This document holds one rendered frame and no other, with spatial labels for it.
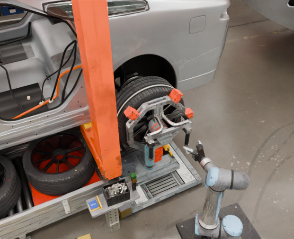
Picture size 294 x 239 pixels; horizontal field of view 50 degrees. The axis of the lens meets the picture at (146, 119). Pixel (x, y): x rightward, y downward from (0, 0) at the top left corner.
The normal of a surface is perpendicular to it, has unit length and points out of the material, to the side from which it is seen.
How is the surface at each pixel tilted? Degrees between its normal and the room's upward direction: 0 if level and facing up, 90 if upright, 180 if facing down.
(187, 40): 90
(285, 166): 0
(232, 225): 5
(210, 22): 90
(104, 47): 90
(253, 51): 0
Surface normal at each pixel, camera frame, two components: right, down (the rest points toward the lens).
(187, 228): 0.00, -0.73
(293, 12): -0.69, 0.48
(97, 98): 0.45, 0.61
